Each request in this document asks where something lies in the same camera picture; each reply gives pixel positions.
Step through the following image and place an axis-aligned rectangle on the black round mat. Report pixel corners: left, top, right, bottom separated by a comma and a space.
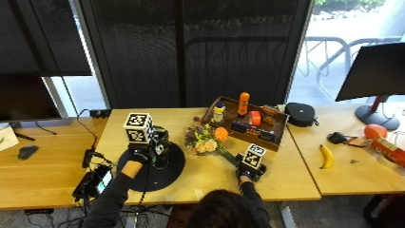
114, 141, 188, 193

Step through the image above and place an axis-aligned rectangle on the orange bottle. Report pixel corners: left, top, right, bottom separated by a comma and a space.
237, 91, 252, 120

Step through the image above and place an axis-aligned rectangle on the dark blue box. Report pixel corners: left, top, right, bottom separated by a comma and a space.
257, 129, 278, 143
230, 120, 252, 134

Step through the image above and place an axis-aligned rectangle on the white paper sheet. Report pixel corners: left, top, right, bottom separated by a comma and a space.
0, 124, 20, 152

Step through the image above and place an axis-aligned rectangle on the white marker cube on glove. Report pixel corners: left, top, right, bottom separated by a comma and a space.
122, 112, 156, 145
240, 142, 267, 171

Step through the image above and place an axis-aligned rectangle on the brown patterned box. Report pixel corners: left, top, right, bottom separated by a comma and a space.
261, 104, 279, 125

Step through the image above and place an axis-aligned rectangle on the white bottle with blue cap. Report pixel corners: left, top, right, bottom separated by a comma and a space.
212, 101, 226, 125

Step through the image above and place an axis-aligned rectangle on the orange ball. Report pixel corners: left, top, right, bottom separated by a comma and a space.
363, 123, 389, 141

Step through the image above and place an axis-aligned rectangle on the white marker cube on left glove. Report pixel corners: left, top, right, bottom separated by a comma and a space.
122, 112, 156, 145

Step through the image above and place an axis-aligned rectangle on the black phone with lit screen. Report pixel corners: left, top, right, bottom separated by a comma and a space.
72, 164, 114, 201

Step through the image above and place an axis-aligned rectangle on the black computer mouse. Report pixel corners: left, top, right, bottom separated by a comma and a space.
16, 144, 40, 161

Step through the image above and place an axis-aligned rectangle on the black cable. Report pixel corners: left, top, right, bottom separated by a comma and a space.
76, 108, 98, 169

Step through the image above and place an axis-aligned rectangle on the black monitor on round stand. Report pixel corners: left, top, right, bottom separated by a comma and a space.
334, 42, 405, 131

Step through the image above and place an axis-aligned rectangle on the black flat monitor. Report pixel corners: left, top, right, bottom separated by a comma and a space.
0, 73, 64, 124

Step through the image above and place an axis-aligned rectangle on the yellow banana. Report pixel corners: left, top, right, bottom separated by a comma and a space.
317, 143, 335, 170

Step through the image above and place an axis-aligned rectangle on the orange tape roll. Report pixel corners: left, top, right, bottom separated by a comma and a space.
248, 110, 263, 127

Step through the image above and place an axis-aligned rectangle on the dark wooden tray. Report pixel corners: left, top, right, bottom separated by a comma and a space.
200, 95, 291, 152

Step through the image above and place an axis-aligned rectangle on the black round case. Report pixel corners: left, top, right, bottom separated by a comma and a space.
283, 102, 319, 128

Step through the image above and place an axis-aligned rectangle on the black pen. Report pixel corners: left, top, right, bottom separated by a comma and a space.
12, 132, 37, 142

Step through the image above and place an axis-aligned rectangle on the black window blind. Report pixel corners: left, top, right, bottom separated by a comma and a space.
0, 0, 315, 109

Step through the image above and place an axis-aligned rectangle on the person's left hand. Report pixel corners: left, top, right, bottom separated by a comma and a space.
125, 142, 166, 168

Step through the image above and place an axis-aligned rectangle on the black power adapter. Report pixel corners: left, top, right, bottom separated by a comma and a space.
88, 108, 113, 120

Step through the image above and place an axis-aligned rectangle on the colourful flower bouquet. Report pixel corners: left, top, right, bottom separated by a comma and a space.
184, 116, 241, 166

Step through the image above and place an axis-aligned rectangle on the person's right hand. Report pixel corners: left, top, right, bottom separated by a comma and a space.
234, 153, 267, 182

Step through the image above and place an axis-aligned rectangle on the white marker cube on right glove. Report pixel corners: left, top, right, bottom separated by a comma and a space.
240, 142, 267, 171

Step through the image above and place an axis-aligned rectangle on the metal bike rack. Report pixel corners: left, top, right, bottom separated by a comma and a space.
297, 35, 402, 93

